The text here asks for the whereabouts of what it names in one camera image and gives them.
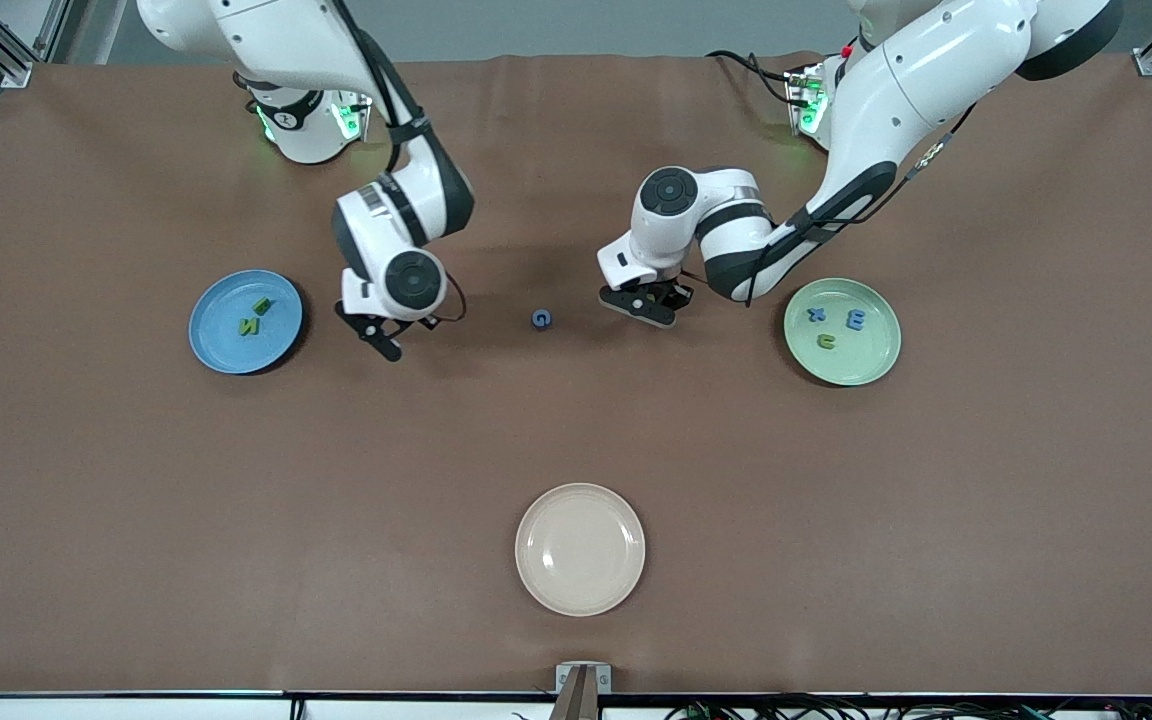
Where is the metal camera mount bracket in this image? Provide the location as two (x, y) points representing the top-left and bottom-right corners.
(551, 662), (613, 720)

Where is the black base cable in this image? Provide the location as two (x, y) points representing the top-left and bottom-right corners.
(706, 48), (799, 107)

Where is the blue plate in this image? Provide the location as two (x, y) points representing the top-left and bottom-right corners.
(188, 269), (304, 376)

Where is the green plate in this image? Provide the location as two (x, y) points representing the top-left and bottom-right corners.
(783, 278), (903, 387)

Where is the brown table mat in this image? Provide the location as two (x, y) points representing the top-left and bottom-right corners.
(0, 50), (1152, 696)

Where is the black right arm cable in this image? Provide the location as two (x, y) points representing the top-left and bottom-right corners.
(331, 0), (469, 325)

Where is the cream plate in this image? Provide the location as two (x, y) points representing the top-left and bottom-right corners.
(515, 483), (647, 617)

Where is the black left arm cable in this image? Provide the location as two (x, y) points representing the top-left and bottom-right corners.
(746, 100), (982, 307)

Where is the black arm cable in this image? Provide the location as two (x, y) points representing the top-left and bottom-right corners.
(746, 100), (982, 307)
(331, 0), (469, 325)

